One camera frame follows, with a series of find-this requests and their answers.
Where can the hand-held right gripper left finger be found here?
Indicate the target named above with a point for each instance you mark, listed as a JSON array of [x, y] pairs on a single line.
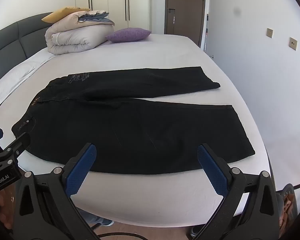
[[83, 170]]

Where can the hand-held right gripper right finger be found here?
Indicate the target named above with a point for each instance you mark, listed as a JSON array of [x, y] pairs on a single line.
[[212, 171]]

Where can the black pants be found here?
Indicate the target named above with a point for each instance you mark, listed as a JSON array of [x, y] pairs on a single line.
[[140, 135]]

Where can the person's left hand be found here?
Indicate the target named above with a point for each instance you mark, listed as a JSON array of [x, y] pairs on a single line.
[[3, 211]]

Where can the bed with white sheet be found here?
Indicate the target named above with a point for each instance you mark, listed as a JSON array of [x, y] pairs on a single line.
[[165, 200]]

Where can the white pillow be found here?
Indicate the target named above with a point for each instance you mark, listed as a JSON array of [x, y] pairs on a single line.
[[12, 80]]

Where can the brown printed bag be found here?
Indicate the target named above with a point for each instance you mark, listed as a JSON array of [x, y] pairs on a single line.
[[288, 205]]

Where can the grey padded headboard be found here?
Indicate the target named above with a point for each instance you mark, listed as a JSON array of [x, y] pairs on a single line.
[[12, 40]]

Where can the folded beige duvet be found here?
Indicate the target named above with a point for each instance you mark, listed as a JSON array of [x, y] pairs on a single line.
[[75, 37]]

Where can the yellow pillow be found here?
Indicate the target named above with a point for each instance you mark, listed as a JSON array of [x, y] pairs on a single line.
[[57, 15]]

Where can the thin pole by door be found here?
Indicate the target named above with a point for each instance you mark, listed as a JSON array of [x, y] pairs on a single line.
[[207, 30]]

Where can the purple pillow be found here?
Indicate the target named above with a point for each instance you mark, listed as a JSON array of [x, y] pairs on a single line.
[[128, 35]]

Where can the folded blue-grey blanket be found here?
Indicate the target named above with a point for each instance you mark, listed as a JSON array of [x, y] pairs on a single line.
[[97, 18]]

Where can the brown door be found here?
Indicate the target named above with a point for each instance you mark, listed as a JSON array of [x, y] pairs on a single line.
[[187, 10]]

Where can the white wardrobe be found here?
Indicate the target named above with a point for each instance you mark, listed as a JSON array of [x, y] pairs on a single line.
[[110, 2]]

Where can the beige wall socket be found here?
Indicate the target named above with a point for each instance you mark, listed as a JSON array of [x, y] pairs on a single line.
[[269, 32], [293, 43]]

